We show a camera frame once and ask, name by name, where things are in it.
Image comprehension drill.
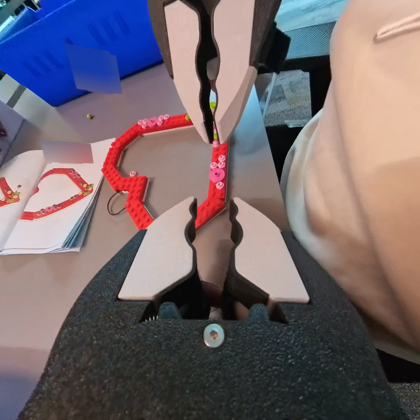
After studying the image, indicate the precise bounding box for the red brick heart frame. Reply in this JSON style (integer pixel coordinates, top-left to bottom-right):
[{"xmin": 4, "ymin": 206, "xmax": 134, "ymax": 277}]
[{"xmin": 101, "ymin": 113, "xmax": 230, "ymax": 230}]

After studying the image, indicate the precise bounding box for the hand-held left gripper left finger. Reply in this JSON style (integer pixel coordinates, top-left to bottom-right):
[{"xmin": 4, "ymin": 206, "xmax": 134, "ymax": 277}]
[{"xmin": 117, "ymin": 196, "xmax": 200, "ymax": 301}]

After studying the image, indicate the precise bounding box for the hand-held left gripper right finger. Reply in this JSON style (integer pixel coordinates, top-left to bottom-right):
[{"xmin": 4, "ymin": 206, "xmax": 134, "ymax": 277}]
[{"xmin": 229, "ymin": 196, "xmax": 311, "ymax": 306}]

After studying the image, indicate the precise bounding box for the group of pink flower studs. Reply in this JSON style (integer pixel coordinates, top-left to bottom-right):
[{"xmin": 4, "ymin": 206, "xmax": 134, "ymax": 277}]
[{"xmin": 138, "ymin": 114, "xmax": 227, "ymax": 190}]

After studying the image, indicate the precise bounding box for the person's beige sweatshirt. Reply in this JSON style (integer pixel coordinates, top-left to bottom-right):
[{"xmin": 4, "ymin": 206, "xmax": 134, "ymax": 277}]
[{"xmin": 323, "ymin": 0, "xmax": 420, "ymax": 353}]

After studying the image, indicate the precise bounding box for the dark cord loop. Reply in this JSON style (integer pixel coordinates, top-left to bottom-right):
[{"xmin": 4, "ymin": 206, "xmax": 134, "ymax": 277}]
[{"xmin": 109, "ymin": 192, "xmax": 130, "ymax": 216}]

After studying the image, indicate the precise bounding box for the person's white undershirt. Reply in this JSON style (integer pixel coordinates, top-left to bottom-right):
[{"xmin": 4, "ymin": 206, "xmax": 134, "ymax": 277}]
[{"xmin": 280, "ymin": 110, "xmax": 420, "ymax": 363}]

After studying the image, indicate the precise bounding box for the open instruction booklet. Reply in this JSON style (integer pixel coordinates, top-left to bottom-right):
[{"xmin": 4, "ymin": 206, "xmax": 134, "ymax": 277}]
[{"xmin": 0, "ymin": 138, "xmax": 116, "ymax": 256}]

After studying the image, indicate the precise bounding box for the grey desk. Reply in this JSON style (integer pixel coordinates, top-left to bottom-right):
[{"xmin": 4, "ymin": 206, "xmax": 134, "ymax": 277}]
[{"xmin": 0, "ymin": 62, "xmax": 291, "ymax": 420}]

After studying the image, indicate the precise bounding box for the blue plastic bin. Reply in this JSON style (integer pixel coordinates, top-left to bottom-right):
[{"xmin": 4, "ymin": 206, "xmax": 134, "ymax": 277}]
[{"xmin": 0, "ymin": 0, "xmax": 165, "ymax": 107}]

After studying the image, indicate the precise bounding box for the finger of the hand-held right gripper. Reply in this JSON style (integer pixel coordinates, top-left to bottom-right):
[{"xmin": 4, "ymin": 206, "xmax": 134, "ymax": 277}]
[
  {"xmin": 212, "ymin": 0, "xmax": 259, "ymax": 144},
  {"xmin": 163, "ymin": 0, "xmax": 213, "ymax": 145}
]

